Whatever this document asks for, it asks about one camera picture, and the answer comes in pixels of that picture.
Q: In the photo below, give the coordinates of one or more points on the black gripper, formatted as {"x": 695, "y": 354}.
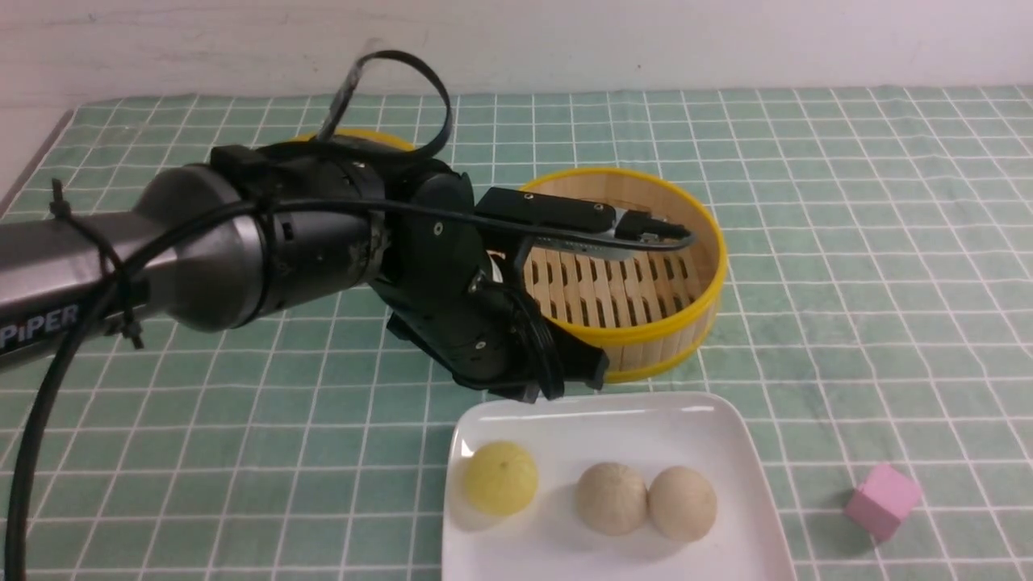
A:
{"x": 447, "y": 297}

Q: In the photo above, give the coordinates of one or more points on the yellow steamed bun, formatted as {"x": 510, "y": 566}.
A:
{"x": 500, "y": 479}

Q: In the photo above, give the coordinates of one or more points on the white steamed bun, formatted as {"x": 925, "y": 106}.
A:
{"x": 682, "y": 504}

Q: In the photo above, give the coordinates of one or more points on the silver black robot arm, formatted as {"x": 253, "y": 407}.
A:
{"x": 257, "y": 231}

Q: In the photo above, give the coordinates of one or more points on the beige steamed bun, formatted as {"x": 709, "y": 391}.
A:
{"x": 612, "y": 499}

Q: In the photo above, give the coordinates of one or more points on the white square plate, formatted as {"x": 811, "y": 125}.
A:
{"x": 648, "y": 431}

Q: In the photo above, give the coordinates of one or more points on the bamboo steamer basket yellow rim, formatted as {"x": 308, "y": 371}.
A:
{"x": 648, "y": 313}

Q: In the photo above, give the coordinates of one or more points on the green checkered tablecloth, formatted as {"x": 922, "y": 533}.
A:
{"x": 878, "y": 309}

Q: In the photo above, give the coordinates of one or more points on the bamboo steamer lid yellow rim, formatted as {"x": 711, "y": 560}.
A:
{"x": 363, "y": 137}

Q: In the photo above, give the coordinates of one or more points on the pink cube block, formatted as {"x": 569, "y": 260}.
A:
{"x": 883, "y": 501}

